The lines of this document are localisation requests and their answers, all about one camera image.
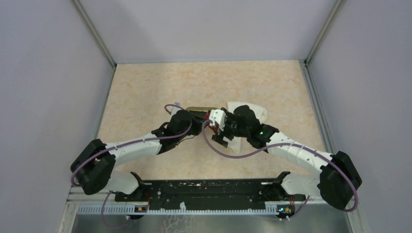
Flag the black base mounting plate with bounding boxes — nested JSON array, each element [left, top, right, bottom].
[[115, 178, 306, 211]]

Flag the aluminium frame rail left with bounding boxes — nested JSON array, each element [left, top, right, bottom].
[[70, 0, 117, 68]]

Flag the red leather card holder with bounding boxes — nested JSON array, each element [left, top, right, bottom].
[[203, 111, 219, 133]]

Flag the aluminium front frame rail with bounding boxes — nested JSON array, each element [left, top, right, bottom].
[[66, 186, 117, 206]]

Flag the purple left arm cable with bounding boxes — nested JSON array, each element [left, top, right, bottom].
[[70, 103, 194, 230]]

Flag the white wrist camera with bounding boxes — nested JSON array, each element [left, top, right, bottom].
[[211, 109, 226, 131], [171, 102, 183, 116]]

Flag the aluminium frame rail right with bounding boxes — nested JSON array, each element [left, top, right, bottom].
[[305, 0, 347, 67]]

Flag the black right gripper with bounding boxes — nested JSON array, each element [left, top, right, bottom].
[[212, 113, 249, 148]]

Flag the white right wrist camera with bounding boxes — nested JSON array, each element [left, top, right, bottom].
[[211, 109, 226, 131]]

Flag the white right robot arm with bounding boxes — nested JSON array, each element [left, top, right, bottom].
[[204, 105, 362, 212]]

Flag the beige plastic tray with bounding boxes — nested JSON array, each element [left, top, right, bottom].
[[186, 106, 218, 112]]

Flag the white cloth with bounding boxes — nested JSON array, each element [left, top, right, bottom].
[[223, 101, 268, 155]]

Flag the white slotted cable duct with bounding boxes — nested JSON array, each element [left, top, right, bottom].
[[77, 202, 294, 217]]

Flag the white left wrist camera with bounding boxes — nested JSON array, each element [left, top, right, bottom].
[[171, 102, 183, 116]]

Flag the aluminium frame rail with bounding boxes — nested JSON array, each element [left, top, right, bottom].
[[70, 0, 117, 68], [66, 186, 117, 206], [305, 0, 347, 67]]

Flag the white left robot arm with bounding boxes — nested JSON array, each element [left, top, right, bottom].
[[70, 110, 209, 201]]

